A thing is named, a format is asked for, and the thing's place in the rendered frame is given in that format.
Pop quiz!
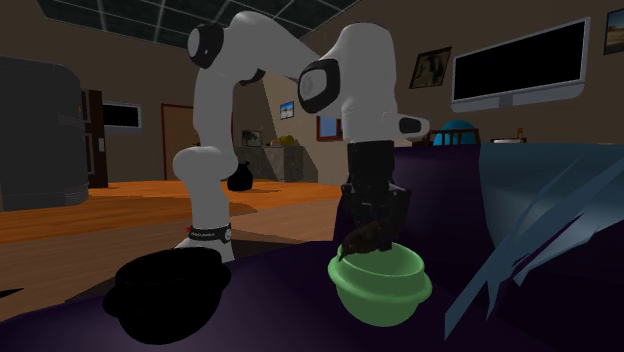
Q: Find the dark brown tall cabinet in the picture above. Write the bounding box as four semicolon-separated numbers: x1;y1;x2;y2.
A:
80;89;110;190

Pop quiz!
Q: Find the dark brown lumpy object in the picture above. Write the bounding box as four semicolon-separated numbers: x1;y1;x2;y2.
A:
338;220;386;262

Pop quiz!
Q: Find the dark window with pale frame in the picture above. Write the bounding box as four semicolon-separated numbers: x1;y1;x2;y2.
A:
102;101;143;131

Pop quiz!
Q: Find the red framed window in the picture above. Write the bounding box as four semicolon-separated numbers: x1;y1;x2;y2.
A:
316;115;344;143

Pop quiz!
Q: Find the dark framed wall picture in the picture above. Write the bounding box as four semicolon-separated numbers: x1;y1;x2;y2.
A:
408;46;453;90

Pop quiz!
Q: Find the landscape wall picture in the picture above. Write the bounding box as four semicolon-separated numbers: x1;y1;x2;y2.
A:
603;7;624;56

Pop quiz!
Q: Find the grey stone counter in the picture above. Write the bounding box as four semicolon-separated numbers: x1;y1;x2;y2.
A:
233;134;305;184

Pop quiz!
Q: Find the blue grey blanket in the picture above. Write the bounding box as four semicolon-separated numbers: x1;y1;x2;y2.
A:
443;143;624;342

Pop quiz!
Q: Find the blue ball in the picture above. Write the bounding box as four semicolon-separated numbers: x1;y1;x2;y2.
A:
432;119;482;146

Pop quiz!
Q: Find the dark purple sofa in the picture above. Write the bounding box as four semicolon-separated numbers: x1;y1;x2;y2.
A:
0;143;624;352

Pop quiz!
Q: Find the wall television with grey frame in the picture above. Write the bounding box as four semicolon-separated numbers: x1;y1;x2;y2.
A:
450;16;592;115

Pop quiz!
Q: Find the large dark grey cabinet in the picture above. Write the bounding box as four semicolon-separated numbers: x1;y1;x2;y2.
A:
0;54;91;213

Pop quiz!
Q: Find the black bowl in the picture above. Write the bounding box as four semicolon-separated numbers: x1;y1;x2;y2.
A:
101;246;233;346

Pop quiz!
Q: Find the brown door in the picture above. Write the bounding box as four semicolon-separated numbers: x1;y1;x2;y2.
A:
161;103;200;182

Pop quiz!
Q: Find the green bowl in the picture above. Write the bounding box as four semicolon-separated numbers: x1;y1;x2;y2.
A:
327;242;434;328

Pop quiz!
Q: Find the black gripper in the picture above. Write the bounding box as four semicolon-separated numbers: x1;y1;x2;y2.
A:
340;140;412;253

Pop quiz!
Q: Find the wooden chair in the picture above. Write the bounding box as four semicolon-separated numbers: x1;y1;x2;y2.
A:
427;128;481;146

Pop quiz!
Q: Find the black bag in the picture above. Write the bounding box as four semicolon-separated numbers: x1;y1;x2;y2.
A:
226;161;255;193

